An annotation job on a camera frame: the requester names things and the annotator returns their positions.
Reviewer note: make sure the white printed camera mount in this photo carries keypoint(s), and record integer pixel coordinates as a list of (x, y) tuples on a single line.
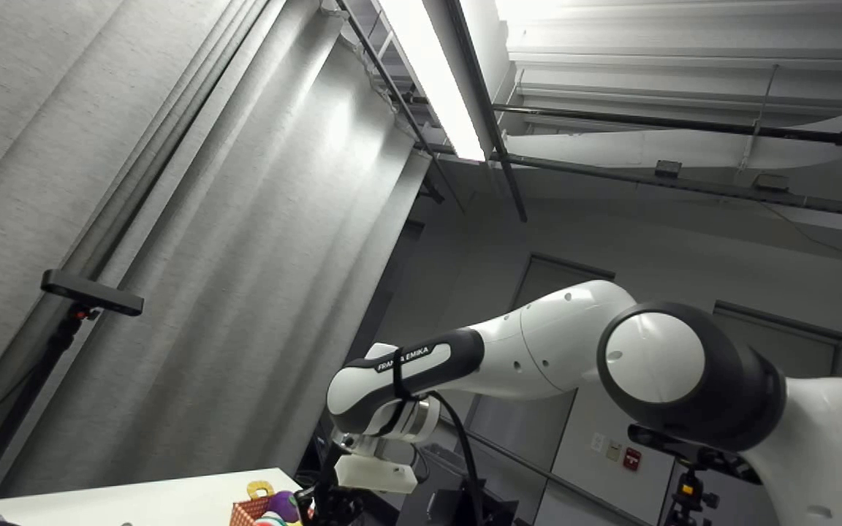
[(372, 471)]

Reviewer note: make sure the black ceiling pipe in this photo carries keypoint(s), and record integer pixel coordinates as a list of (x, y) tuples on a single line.
[(686, 124)]

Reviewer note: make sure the black bar camera on pole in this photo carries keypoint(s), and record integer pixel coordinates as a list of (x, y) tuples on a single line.
[(90, 292)]

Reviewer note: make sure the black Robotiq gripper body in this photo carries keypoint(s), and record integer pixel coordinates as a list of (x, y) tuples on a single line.
[(359, 506)]

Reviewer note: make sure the grey camera pole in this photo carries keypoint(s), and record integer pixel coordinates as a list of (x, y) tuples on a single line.
[(22, 398)]

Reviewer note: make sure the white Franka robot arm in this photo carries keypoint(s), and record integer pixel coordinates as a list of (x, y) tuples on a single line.
[(540, 352)]

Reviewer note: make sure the black stereo camera on tripod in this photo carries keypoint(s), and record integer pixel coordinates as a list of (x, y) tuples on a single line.
[(695, 455)]

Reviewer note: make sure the long ceiling light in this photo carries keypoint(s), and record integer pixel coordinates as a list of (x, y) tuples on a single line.
[(432, 69)]

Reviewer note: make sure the orange toy box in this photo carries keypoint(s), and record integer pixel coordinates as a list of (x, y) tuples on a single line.
[(250, 512)]

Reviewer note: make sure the red wall sign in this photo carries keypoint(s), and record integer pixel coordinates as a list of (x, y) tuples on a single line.
[(632, 457)]

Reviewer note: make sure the purple toy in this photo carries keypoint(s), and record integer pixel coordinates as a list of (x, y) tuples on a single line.
[(283, 504)]

